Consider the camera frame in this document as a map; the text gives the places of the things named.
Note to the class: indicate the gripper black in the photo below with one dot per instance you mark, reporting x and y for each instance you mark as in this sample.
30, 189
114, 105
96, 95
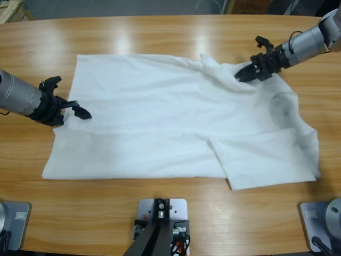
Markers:
49, 109
269, 64

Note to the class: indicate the white T-shirt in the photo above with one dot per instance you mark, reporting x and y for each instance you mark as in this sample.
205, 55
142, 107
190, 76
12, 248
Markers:
160, 128

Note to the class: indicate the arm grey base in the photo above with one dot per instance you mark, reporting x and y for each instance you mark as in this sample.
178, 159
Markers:
319, 221
16, 224

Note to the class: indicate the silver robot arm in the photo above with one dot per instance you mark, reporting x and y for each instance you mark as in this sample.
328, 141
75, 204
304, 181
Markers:
18, 93
306, 45

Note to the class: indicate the brown cardboard box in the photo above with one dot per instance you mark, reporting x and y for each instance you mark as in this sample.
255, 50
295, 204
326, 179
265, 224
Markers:
250, 5

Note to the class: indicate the wooden crate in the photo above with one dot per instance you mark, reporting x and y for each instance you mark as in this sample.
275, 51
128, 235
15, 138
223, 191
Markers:
13, 10

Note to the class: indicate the wrist black camera bracket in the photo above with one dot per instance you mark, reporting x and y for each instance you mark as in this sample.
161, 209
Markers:
263, 42
50, 82

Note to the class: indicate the wooden upright post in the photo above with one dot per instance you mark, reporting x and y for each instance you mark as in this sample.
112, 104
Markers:
230, 6

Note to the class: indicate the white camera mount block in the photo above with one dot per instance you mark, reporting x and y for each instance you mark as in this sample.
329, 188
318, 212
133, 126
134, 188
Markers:
178, 210

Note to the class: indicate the dark camera post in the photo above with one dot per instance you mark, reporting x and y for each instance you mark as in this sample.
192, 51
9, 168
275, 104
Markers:
157, 240

